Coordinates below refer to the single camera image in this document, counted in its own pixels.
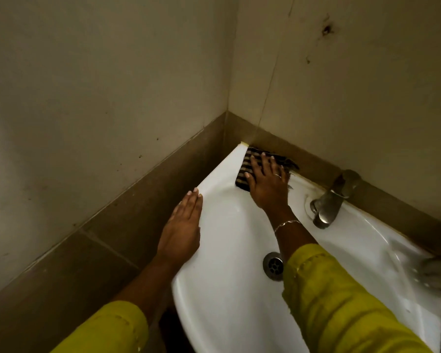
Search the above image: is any person's left hand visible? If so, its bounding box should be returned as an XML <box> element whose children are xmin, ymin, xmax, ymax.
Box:
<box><xmin>157</xmin><ymin>188</ymin><xmax>204</xmax><ymax>266</ymax></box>

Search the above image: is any silver bracelet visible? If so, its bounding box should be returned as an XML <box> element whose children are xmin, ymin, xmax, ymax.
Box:
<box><xmin>274</xmin><ymin>220</ymin><xmax>302</xmax><ymax>234</ymax></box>

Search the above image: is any white ceramic sink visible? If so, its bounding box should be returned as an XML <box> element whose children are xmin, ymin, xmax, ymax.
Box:
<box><xmin>171</xmin><ymin>142</ymin><xmax>441</xmax><ymax>353</ymax></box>

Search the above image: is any metal sink drain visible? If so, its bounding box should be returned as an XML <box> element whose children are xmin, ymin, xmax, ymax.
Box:
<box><xmin>262</xmin><ymin>252</ymin><xmax>284</xmax><ymax>282</ymax></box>

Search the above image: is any person's right hand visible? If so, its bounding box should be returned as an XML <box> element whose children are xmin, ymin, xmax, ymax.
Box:
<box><xmin>244</xmin><ymin>152</ymin><xmax>292</xmax><ymax>211</ymax></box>

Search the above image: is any person's left forearm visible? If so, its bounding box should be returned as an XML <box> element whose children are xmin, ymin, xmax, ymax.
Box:
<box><xmin>51</xmin><ymin>253</ymin><xmax>181</xmax><ymax>353</ymax></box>

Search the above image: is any person's right forearm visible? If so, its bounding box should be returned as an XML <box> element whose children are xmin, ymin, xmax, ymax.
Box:
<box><xmin>265</xmin><ymin>206</ymin><xmax>433</xmax><ymax>353</ymax></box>

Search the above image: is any dark striped cleaning cloth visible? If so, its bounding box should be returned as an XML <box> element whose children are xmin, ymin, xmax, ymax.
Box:
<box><xmin>235</xmin><ymin>146</ymin><xmax>300</xmax><ymax>192</ymax></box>

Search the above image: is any chrome faucet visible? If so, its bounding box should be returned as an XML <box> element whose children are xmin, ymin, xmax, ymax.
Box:
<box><xmin>310</xmin><ymin>170</ymin><xmax>361</xmax><ymax>230</ymax></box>

